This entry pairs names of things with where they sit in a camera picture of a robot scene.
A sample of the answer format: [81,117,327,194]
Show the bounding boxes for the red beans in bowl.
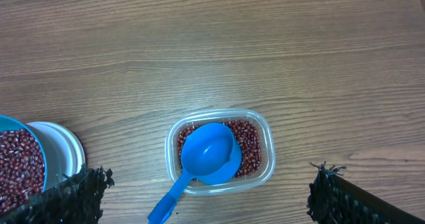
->
[1,128,45,213]

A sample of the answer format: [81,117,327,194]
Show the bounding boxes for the white kitchen scale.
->
[26,122,86,191]

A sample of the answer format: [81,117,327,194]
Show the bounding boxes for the red adzuki beans in container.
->
[176,119,262,178]

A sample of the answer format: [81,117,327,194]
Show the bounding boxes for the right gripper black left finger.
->
[1,165,115,224]

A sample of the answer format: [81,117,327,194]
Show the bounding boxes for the blue plastic scoop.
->
[147,123,242,224]

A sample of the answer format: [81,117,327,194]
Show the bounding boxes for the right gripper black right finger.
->
[307,163,424,224]

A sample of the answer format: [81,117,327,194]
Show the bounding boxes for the blue plastic bowl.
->
[1,115,47,194]

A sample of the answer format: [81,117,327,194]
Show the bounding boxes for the clear plastic bean container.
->
[165,108,276,195]

